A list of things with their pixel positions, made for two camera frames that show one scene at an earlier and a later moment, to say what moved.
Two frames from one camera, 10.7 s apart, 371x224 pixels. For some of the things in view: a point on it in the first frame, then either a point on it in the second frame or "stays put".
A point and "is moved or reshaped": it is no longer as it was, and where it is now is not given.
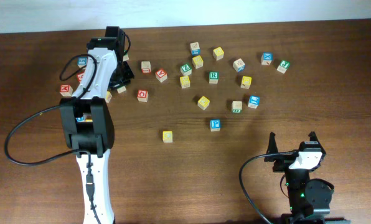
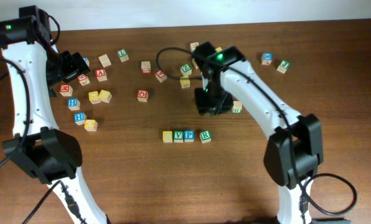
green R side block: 236,107 stays put
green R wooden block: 213,77 is moved or reshaped
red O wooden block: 142,96 stays put
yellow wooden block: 197,61 stays put
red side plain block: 145,67 stays put
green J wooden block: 283,66 stays put
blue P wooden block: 215,125 -> 189,135
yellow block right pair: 108,96 stays put
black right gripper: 283,159 -> 213,104
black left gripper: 123,78 -> 76,64
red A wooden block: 161,74 stays put
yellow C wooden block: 167,137 stays put
